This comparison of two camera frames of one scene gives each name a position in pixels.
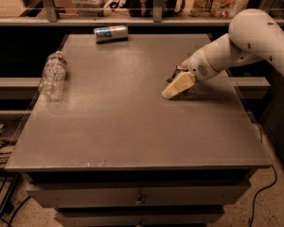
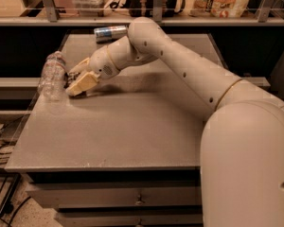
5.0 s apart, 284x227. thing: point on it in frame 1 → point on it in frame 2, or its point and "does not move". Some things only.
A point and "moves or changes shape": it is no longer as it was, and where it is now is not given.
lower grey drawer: [138, 218] does not move
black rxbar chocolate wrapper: [178, 69] moves or changes shape
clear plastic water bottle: [53, 79] does not move
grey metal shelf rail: [158, 19] does not move
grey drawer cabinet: [114, 151] does not move
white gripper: [197, 64] → [102, 62]
